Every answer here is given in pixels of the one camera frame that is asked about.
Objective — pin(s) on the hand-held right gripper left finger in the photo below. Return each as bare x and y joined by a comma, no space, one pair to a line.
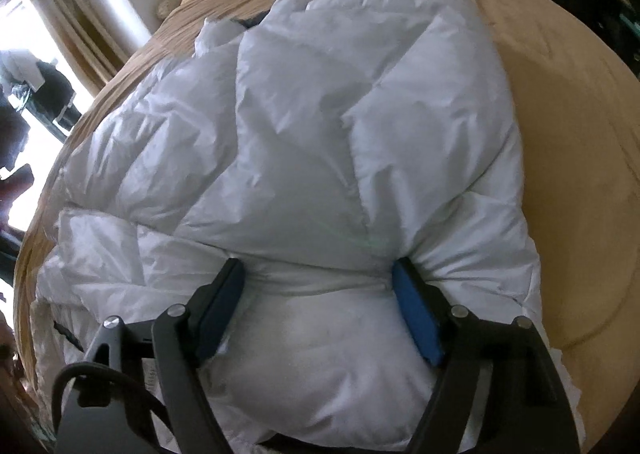
220,311

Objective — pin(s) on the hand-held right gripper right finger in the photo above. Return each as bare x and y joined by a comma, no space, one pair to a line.
415,314

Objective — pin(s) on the white duvet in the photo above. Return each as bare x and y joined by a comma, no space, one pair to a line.
280,133

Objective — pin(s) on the tan bed blanket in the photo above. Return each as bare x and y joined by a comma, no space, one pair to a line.
575,158

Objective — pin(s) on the dark hanging garment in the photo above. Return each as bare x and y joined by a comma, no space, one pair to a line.
57,93

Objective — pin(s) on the beige pillow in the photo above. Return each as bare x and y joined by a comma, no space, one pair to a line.
167,4

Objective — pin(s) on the beige window curtain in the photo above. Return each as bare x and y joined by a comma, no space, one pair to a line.
85,23

